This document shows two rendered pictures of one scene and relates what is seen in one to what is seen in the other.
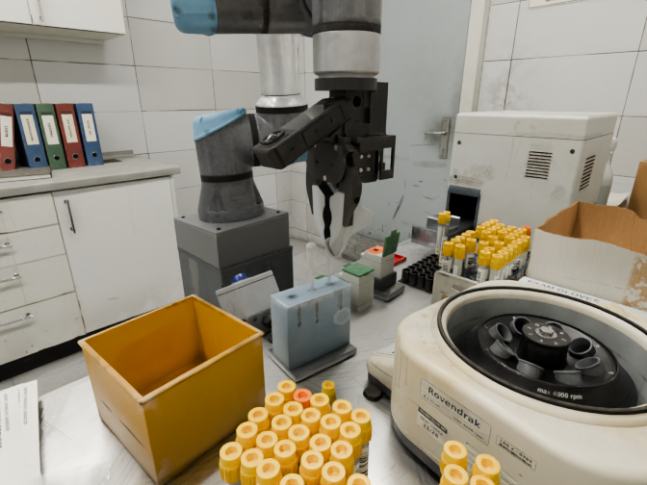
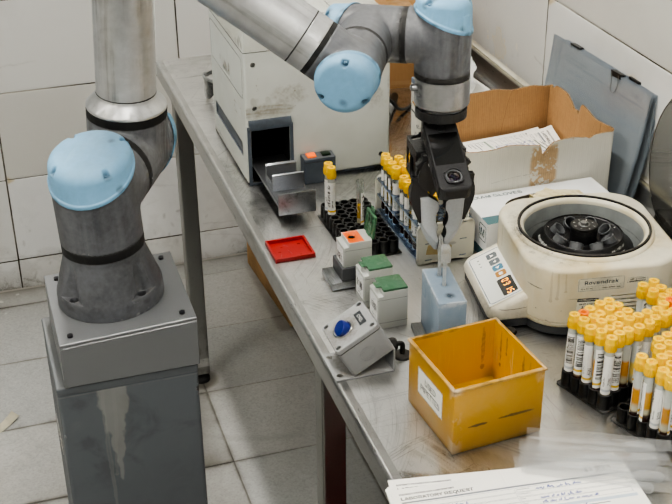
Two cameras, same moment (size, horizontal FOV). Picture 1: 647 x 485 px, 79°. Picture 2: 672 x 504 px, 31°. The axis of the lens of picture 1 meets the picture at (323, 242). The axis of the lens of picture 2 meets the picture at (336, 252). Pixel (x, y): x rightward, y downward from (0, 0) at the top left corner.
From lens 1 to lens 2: 1.56 m
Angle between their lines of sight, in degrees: 57
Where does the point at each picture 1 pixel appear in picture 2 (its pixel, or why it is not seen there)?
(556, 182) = not seen: hidden behind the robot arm
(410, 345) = (562, 268)
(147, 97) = not seen: outside the picture
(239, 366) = (506, 344)
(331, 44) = (460, 92)
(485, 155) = (290, 73)
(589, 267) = (506, 167)
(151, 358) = (431, 400)
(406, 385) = (566, 292)
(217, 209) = (135, 292)
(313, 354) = not seen: hidden behind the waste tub
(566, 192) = (384, 92)
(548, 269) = (478, 182)
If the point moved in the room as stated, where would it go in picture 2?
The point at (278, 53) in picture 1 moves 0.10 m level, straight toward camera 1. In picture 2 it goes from (151, 44) to (217, 52)
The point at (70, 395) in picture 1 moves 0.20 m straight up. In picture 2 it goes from (410, 471) to (414, 336)
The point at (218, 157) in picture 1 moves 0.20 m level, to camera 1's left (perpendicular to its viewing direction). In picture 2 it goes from (132, 217) to (37, 284)
